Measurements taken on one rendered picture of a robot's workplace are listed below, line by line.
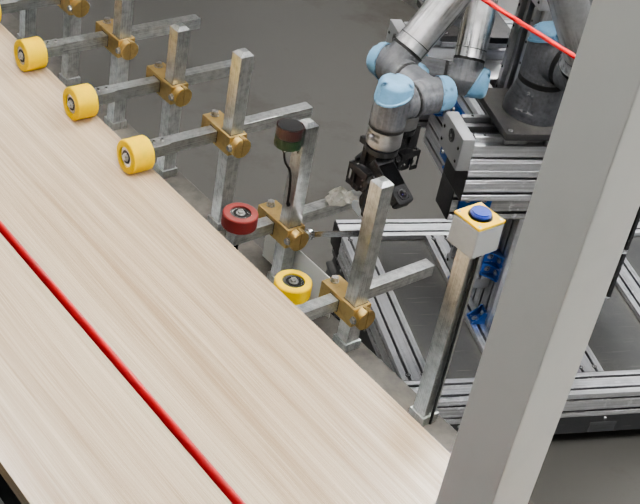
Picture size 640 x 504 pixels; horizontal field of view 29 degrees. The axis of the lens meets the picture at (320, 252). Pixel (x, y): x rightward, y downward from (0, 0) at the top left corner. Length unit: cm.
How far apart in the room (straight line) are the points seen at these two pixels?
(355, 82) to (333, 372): 302
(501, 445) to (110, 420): 139
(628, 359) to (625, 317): 21
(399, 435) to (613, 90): 160
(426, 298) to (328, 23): 224
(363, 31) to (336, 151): 108
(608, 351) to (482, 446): 290
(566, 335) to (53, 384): 155
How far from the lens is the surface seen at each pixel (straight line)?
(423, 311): 375
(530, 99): 307
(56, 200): 276
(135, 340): 241
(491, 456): 94
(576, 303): 85
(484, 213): 234
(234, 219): 275
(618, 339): 389
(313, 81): 526
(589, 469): 374
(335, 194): 294
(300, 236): 281
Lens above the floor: 247
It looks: 36 degrees down
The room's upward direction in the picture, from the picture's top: 11 degrees clockwise
